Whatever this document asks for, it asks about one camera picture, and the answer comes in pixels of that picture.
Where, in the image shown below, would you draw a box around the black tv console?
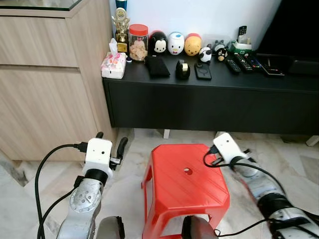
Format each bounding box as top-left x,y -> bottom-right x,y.
102,51 -> 319,136

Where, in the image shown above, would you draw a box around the grey left robot leg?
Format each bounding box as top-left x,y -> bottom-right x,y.
95,216 -> 126,239

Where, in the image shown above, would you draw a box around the pink tissue pack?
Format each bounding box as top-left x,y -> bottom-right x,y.
101,39 -> 127,79

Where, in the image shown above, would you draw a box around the red plastic stool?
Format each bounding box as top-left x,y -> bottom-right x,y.
142,143 -> 231,239

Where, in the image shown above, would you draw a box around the light wood cabinet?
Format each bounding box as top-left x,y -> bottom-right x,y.
0,0 -> 118,161

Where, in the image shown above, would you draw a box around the black wallet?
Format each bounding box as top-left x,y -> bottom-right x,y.
145,56 -> 171,78

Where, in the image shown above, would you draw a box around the short black remote control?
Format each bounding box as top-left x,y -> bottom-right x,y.
225,58 -> 241,74

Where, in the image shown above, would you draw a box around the black flat box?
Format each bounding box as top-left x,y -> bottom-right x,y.
257,55 -> 292,77

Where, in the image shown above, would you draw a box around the long black remote control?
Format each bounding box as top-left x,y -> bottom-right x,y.
235,53 -> 255,71

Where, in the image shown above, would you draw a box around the black remote coloured buttons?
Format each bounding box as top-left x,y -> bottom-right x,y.
248,55 -> 264,69

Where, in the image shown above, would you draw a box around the black right robot leg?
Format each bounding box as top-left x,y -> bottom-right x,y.
181,215 -> 220,239

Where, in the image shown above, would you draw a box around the black tape dispenser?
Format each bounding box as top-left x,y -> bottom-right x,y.
175,59 -> 191,80

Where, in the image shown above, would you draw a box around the red lid snack jar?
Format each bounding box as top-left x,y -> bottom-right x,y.
128,24 -> 149,62

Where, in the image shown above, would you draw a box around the black television base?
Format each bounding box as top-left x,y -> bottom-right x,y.
287,60 -> 319,76

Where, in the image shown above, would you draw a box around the small black animal figure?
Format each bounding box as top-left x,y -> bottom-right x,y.
214,41 -> 229,62

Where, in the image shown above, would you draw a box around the green white holder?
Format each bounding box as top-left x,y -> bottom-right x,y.
233,40 -> 253,53

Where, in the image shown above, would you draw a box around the small white animal figure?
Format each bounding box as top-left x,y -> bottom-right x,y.
199,46 -> 213,63

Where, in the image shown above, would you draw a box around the gold trophy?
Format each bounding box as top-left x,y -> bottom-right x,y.
112,7 -> 131,54

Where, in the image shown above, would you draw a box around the black mouse plush toy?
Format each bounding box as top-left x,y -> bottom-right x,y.
149,31 -> 168,56

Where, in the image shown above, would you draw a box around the white duck plush toy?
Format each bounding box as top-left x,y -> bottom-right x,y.
167,32 -> 185,55

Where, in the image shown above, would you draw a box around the yellow bear plush toy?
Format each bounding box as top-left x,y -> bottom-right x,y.
184,33 -> 202,56

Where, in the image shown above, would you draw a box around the upright black remote control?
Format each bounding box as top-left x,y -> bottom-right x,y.
238,25 -> 248,43

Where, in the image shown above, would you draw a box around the black television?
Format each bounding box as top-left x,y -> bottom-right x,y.
255,0 -> 319,63

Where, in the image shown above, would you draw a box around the glass cabinet top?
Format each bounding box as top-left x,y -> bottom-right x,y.
0,0 -> 83,11

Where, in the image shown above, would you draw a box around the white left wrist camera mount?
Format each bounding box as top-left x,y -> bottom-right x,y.
82,138 -> 114,176

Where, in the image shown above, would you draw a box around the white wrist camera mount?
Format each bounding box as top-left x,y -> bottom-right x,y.
82,138 -> 114,176
213,132 -> 248,164

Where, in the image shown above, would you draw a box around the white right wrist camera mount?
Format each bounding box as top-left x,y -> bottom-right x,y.
213,132 -> 248,164

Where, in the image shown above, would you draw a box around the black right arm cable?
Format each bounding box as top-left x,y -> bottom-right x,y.
202,144 -> 287,197

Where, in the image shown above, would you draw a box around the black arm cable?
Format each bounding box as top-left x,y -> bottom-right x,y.
202,144 -> 287,197
34,142 -> 89,239

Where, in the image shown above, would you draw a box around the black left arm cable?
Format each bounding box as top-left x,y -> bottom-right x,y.
34,142 -> 89,239

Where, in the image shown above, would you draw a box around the black thin torso cable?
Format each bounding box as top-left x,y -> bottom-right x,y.
214,219 -> 280,238

